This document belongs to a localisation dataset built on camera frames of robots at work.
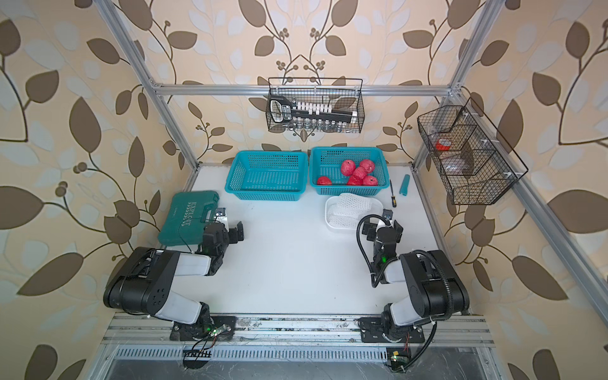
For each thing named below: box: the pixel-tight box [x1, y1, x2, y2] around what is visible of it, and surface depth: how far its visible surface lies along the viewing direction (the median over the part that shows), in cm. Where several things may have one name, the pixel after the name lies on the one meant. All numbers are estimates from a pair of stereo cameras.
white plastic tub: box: [324, 195, 384, 232], surface depth 93 cm
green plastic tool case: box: [157, 190, 221, 247], surface depth 101 cm
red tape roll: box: [435, 137, 453, 152], surface depth 84 cm
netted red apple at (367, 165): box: [359, 158, 376, 174], surface depth 117 cm
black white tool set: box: [269, 95, 358, 123], surface depth 84 cm
